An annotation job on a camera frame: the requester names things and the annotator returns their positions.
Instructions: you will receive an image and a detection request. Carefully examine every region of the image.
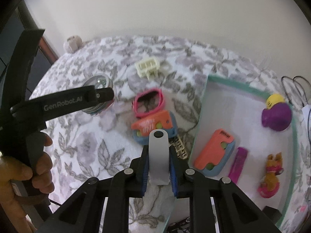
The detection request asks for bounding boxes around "pink plastic ring frame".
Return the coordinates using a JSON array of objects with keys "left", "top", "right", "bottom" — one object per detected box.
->
[{"left": 132, "top": 88, "right": 165, "bottom": 118}]

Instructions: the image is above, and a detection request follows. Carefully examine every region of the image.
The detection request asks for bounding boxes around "white tag with hole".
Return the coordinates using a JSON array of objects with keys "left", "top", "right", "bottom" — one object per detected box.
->
[{"left": 149, "top": 129, "right": 170, "bottom": 186}]

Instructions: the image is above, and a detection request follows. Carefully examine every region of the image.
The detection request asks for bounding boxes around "orange blue toy in tray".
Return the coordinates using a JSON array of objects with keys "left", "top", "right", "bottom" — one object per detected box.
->
[{"left": 194, "top": 129, "right": 235, "bottom": 177}]

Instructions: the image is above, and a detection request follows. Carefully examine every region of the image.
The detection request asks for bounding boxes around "round clear bead tin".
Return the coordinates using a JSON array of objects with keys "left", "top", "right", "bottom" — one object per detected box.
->
[{"left": 82, "top": 74, "right": 114, "bottom": 115}]

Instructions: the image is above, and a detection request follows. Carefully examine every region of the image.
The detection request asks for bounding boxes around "black remote control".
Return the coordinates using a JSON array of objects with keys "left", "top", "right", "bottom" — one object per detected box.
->
[{"left": 167, "top": 217, "right": 190, "bottom": 233}]

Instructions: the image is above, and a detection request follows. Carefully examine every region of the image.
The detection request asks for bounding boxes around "orange blue toy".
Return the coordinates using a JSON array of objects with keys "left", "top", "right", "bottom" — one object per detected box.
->
[
  {"left": 194, "top": 129, "right": 235, "bottom": 177},
  {"left": 131, "top": 110, "right": 178, "bottom": 146}
]

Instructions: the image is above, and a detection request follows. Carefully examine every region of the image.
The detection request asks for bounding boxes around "orange pink figurine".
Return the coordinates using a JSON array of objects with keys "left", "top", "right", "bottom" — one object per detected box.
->
[{"left": 257, "top": 152, "right": 284, "bottom": 199}]

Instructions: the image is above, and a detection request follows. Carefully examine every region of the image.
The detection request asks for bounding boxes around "clear plastic bag clutter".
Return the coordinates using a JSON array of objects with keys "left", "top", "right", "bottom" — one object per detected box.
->
[{"left": 290, "top": 200, "right": 310, "bottom": 232}]

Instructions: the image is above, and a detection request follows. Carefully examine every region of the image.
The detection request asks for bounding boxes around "green-rimmed white tray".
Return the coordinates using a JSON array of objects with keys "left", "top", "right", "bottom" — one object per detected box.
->
[{"left": 162, "top": 74, "right": 299, "bottom": 233}]

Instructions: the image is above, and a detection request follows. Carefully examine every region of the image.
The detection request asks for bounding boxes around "cream plastic toy chair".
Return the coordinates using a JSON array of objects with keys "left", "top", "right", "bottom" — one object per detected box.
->
[{"left": 135, "top": 56, "right": 160, "bottom": 80}]

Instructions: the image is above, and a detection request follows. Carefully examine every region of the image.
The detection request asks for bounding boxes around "purple vase toy yellow base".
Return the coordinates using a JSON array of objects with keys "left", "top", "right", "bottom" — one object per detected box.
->
[{"left": 261, "top": 94, "right": 293, "bottom": 131}]

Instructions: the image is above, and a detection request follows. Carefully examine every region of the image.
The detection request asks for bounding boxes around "black cable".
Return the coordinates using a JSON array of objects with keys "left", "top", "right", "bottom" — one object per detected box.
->
[{"left": 281, "top": 75, "right": 311, "bottom": 136}]

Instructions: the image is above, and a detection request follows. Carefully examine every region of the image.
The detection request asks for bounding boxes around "person's left hand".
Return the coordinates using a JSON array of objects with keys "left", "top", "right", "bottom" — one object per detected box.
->
[{"left": 0, "top": 133, "right": 55, "bottom": 233}]

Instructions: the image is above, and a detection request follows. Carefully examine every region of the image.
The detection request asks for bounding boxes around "beige round knob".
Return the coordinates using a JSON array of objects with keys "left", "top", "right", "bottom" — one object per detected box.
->
[{"left": 63, "top": 35, "right": 83, "bottom": 54}]

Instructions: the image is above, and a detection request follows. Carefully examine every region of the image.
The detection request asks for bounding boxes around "magenta comb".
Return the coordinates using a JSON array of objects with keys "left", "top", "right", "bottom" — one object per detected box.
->
[{"left": 228, "top": 147, "right": 248, "bottom": 184}]

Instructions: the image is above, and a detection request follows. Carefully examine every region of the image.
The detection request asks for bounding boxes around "floral grey white cloth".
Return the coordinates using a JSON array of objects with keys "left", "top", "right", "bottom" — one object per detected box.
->
[{"left": 32, "top": 36, "right": 310, "bottom": 232}]

